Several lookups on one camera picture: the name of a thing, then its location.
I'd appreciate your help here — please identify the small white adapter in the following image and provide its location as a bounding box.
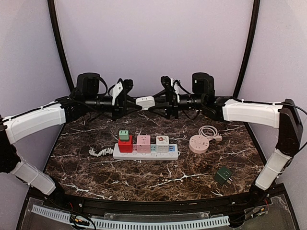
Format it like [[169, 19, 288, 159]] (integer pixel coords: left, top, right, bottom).
[[135, 96, 155, 111]]

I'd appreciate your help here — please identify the mint green usb charger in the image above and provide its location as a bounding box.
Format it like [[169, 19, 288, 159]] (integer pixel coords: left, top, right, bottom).
[[118, 130, 130, 141]]

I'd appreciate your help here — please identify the white cube tiger adapter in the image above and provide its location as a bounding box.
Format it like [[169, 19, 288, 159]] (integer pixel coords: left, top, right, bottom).
[[156, 136, 169, 153]]

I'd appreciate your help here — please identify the pink cube socket adapter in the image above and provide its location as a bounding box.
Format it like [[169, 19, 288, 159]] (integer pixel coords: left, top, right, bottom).
[[136, 135, 151, 154]]

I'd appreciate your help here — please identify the red cube socket adapter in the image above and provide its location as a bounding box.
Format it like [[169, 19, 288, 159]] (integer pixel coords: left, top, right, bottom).
[[118, 135, 133, 153]]

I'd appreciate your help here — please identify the white power strip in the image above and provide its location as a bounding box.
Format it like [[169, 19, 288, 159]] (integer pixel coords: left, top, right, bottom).
[[113, 144, 180, 161]]

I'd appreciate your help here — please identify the pink round socket hub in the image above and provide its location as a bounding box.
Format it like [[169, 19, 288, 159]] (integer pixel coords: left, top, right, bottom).
[[189, 135, 210, 154]]

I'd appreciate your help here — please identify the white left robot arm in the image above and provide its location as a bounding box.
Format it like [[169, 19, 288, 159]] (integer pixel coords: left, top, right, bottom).
[[0, 72, 140, 196]]

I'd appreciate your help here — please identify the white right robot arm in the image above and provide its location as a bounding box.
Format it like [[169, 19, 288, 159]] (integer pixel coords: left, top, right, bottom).
[[112, 72, 304, 191]]

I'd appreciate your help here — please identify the dark green cube adapter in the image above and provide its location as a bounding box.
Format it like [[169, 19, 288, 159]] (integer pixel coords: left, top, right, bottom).
[[213, 166, 233, 186]]

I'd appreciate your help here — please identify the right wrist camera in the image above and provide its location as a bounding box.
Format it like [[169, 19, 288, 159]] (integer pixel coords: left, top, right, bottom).
[[161, 76, 180, 103]]

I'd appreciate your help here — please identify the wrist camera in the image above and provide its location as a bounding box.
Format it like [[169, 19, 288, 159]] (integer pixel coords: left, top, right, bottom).
[[161, 76, 180, 103], [107, 79, 133, 105]]

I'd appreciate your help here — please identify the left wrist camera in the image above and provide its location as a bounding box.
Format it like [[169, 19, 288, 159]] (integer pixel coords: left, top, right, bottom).
[[107, 79, 133, 105]]

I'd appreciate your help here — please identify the white power strip cable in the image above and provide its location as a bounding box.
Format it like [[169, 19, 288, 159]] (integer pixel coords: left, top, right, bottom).
[[87, 147, 115, 158]]

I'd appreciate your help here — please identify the black right corner post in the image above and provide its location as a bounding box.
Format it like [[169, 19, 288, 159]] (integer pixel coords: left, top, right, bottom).
[[233, 0, 260, 98]]

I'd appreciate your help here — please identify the black front frame rail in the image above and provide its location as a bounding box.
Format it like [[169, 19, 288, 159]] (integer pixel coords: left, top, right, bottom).
[[32, 182, 285, 219]]

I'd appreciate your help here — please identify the black corner frame post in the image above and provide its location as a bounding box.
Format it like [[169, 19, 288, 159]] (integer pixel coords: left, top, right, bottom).
[[47, 0, 74, 92]]

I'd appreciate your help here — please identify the light blue cable duct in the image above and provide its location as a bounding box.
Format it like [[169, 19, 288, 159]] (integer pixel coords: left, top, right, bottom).
[[31, 205, 229, 230]]

